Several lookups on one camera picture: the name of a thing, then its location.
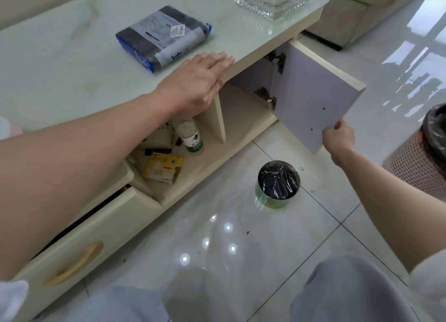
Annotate person's right hand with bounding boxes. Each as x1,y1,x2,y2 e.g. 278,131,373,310
322,119,356,160

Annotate person's left hand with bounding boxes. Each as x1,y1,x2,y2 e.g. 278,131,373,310
153,52,235,117

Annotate cream cabinet door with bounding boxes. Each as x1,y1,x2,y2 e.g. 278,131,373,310
273,39,367,155

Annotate person's left forearm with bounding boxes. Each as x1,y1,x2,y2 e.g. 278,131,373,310
0,87,183,281

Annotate person's right forearm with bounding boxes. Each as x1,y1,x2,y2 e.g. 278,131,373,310
329,146,446,273

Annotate metal door hinge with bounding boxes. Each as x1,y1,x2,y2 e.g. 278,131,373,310
266,51,286,76
254,86,278,110

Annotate clear plastic bottle green label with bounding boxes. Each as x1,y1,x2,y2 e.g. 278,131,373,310
172,116,205,154

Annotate small white box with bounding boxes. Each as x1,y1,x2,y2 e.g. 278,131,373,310
153,123,175,149

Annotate packet of black bin bags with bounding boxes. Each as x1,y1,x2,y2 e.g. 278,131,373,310
115,5,213,74

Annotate black plastic tin liner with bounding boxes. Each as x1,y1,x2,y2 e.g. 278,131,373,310
258,161,299,198

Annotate pink mesh waste basket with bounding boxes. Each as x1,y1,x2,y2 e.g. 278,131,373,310
382,103,446,198

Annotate small black items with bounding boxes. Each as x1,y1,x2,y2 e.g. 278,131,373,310
144,137,182,157

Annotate yellow tissue packet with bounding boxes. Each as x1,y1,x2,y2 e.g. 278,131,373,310
142,151,184,186

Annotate black bin bag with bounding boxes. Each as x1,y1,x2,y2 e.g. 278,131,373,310
420,103,446,180

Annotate round green metal tin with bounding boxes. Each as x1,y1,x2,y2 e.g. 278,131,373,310
255,160,301,210

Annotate clear glass ashtray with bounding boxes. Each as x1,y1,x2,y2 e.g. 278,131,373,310
232,0,321,21

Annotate beige sofa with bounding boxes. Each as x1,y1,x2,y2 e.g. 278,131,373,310
301,0,433,51

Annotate cream marble-top coffee table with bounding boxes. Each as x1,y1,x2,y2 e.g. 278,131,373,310
0,0,367,322

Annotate person's grey trousers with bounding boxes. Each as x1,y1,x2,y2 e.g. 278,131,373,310
45,255,425,322

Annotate cream drawer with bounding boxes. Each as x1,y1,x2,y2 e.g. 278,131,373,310
10,185,164,322

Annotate yellow curved drawer handle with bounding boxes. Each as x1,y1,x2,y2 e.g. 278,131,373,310
43,241,104,287

